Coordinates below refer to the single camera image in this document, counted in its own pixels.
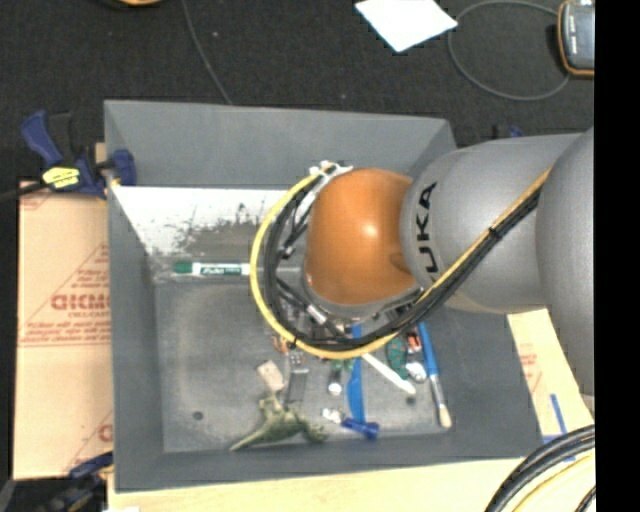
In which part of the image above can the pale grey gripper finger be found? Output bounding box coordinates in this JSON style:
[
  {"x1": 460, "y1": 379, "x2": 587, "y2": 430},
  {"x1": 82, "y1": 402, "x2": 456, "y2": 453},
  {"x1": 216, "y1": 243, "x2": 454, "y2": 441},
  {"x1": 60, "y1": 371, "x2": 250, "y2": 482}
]
[{"x1": 284, "y1": 351, "x2": 311, "y2": 404}]

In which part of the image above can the pale tan block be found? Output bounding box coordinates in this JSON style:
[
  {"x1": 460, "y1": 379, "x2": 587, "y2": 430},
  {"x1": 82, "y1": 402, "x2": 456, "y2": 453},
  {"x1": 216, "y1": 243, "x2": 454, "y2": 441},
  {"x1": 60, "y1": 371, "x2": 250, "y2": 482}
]
[{"x1": 256, "y1": 360, "x2": 286, "y2": 392}]

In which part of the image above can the green toy dinosaur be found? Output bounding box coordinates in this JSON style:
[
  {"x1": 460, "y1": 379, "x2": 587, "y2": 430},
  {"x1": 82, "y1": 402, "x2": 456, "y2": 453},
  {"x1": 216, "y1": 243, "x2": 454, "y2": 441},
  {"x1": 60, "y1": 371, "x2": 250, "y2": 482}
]
[{"x1": 228, "y1": 393, "x2": 329, "y2": 452}]

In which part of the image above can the blue plastic toothbrush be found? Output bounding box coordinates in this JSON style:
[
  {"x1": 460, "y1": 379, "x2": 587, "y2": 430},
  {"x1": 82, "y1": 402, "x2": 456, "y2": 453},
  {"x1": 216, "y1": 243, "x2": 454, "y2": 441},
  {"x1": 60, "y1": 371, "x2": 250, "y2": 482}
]
[{"x1": 341, "y1": 323, "x2": 380, "y2": 441}]

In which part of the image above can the grey metal bin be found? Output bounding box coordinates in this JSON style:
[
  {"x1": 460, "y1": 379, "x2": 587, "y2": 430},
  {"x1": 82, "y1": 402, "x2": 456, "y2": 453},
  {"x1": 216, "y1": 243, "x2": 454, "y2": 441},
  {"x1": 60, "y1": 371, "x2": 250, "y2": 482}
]
[{"x1": 103, "y1": 99, "x2": 544, "y2": 492}]

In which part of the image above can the green patterned toy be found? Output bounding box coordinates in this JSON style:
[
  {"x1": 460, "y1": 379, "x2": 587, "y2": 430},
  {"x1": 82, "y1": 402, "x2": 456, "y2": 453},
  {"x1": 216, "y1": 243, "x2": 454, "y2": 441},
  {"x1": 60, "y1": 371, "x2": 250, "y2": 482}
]
[{"x1": 385, "y1": 336, "x2": 412, "y2": 382}]

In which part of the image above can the white plastic stick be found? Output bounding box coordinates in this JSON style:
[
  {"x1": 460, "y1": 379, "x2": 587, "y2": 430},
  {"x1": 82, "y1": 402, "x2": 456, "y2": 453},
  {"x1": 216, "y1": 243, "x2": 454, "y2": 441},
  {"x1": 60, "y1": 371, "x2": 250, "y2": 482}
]
[{"x1": 361, "y1": 351, "x2": 418, "y2": 397}]

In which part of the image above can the green and white marker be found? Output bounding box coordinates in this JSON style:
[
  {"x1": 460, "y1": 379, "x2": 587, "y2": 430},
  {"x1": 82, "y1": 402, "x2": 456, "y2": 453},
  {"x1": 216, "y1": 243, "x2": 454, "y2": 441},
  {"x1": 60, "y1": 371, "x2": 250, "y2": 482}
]
[{"x1": 172, "y1": 260, "x2": 252, "y2": 278}]

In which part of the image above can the brown cardboard board, red print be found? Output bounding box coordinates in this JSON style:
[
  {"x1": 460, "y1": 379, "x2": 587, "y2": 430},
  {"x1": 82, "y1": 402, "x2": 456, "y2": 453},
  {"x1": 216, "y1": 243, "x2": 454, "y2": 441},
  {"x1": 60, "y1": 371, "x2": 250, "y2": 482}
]
[{"x1": 12, "y1": 180, "x2": 115, "y2": 482}]

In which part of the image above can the blue-handled paintbrush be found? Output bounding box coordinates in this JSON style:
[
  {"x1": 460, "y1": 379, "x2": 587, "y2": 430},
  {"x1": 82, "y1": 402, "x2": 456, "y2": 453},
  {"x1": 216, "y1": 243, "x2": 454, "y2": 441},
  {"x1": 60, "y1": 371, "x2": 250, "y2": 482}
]
[{"x1": 416, "y1": 321, "x2": 453, "y2": 430}]

